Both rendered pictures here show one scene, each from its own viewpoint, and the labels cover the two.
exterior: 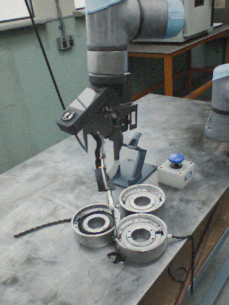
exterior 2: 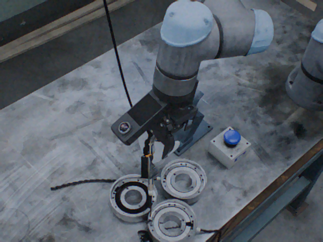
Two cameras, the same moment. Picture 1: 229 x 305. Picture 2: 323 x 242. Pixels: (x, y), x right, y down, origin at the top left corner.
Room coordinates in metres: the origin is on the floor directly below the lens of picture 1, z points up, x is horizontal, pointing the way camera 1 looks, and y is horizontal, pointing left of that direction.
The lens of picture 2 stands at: (0.01, -0.01, 1.72)
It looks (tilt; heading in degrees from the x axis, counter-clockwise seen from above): 52 degrees down; 2
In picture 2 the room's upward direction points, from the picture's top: 4 degrees clockwise
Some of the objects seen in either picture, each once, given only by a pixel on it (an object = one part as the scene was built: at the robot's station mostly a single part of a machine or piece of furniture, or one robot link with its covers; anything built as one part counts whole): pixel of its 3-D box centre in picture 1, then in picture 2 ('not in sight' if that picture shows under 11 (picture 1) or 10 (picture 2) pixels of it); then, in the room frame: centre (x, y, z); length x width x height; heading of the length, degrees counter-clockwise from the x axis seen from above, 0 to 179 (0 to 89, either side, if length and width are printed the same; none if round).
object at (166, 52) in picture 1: (180, 73); not in sight; (3.22, -0.84, 0.39); 1.50 x 0.62 x 0.78; 137
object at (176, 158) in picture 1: (176, 164); (231, 141); (0.66, -0.16, 0.85); 0.04 x 0.04 x 0.05
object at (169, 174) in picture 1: (177, 171); (231, 146); (0.67, -0.16, 0.82); 0.08 x 0.07 x 0.05; 137
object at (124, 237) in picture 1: (141, 238); (172, 225); (0.45, -0.04, 0.82); 0.08 x 0.08 x 0.02
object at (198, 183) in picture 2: (142, 204); (183, 182); (0.55, -0.05, 0.82); 0.08 x 0.08 x 0.02
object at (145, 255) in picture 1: (141, 237); (172, 225); (0.45, -0.04, 0.82); 0.10 x 0.10 x 0.04
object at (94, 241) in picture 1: (96, 225); (133, 199); (0.50, 0.05, 0.82); 0.10 x 0.10 x 0.04
